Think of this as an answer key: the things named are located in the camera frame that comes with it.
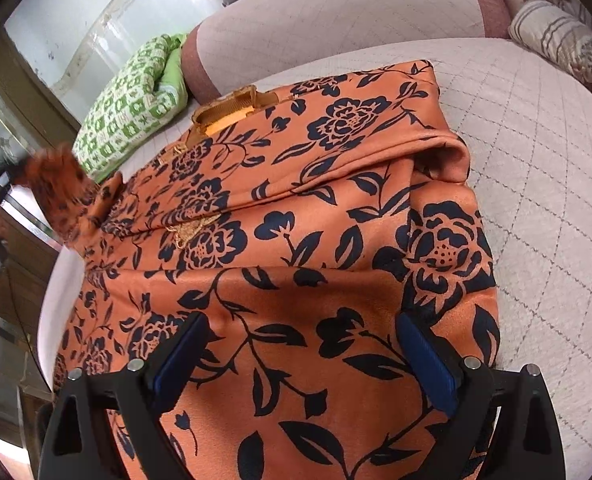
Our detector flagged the green checked pillow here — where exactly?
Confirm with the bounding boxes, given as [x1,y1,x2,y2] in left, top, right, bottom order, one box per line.
[72,33,191,183]

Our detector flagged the beige quilted sofa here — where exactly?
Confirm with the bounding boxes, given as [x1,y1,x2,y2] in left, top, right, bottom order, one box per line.
[41,0,592,480]

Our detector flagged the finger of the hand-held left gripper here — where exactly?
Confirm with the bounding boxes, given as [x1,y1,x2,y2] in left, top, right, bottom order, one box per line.
[6,157,34,186]

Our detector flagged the black cable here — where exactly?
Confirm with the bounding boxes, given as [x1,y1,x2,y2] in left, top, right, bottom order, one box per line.
[0,255,49,381]

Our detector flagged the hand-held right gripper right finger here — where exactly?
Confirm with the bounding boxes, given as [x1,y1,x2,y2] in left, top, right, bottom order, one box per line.
[395,312,566,480]

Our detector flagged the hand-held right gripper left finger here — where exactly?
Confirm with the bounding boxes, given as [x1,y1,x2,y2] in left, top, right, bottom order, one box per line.
[38,311,210,480]

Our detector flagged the orange floral garment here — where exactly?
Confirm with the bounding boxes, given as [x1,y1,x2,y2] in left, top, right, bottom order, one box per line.
[13,60,501,480]

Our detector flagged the striped beige pillow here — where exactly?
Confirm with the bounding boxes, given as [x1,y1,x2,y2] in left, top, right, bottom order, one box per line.
[508,0,592,106]

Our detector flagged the wooden glass-door cabinet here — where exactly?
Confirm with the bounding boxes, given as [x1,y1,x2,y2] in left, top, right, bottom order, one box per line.
[0,25,87,411]

